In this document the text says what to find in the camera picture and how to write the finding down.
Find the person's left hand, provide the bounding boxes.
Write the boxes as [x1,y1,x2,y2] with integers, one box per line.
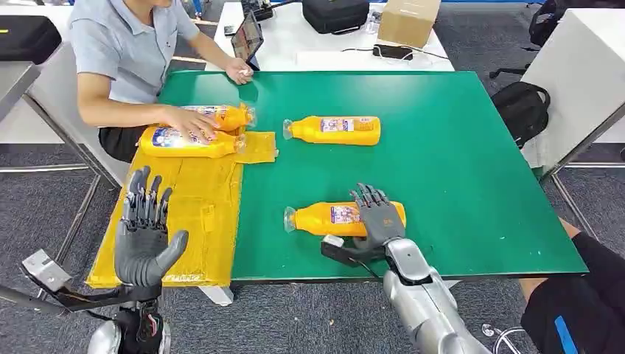
[225,57,255,86]

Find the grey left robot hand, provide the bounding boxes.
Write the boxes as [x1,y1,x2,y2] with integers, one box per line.
[114,166,189,289]

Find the person's right hand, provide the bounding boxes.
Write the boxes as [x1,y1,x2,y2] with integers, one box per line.
[161,105,219,144]

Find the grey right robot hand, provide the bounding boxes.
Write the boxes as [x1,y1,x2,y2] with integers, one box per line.
[349,183,407,251]

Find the orange drink bottle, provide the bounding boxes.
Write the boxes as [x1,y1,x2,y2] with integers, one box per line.
[181,103,256,133]
[282,115,382,147]
[283,201,407,238]
[139,125,247,159]

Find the black tablet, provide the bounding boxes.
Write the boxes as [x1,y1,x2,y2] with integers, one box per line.
[230,10,265,72]

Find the white desk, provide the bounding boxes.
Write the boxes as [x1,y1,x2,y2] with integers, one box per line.
[205,0,455,73]

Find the black device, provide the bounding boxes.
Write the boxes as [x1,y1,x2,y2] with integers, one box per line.
[241,0,274,21]

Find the yellow sheet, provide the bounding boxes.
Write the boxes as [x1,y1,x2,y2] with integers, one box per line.
[85,129,279,289]

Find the white table foot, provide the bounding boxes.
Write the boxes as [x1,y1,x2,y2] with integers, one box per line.
[199,285,234,308]

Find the green mat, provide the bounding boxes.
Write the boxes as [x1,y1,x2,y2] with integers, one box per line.
[157,70,590,285]

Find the seated person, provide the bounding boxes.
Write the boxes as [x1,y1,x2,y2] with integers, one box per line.
[68,0,255,164]

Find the black carrying case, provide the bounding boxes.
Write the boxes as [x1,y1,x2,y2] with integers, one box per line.
[301,0,371,35]

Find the black phone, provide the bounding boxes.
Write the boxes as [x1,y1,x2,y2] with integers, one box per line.
[372,44,414,61]

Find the chrome chair base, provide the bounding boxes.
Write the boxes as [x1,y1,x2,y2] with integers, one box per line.
[482,322,528,354]

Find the black backpack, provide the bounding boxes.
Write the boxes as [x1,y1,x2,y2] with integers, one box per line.
[490,80,552,149]

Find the cardboard box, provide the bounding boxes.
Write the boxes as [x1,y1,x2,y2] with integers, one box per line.
[377,0,442,49]

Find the black padded bag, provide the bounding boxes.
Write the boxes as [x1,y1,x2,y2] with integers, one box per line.
[0,14,63,66]

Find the black chair base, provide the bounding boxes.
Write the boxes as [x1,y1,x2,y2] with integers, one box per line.
[489,66,531,80]

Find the person in black clothing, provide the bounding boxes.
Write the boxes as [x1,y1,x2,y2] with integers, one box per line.
[518,217,625,354]

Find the black hanging bag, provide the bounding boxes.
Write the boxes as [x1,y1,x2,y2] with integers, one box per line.
[528,0,572,47]

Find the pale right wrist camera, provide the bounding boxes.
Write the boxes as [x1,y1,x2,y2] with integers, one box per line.
[321,234,387,268]

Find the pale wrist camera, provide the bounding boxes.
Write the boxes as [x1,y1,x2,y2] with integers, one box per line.
[21,249,73,293]
[321,234,387,268]

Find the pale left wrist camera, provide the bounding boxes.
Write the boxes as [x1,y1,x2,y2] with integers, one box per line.
[21,249,73,293]

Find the thin black cable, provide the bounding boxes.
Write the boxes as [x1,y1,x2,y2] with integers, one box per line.
[341,44,450,62]

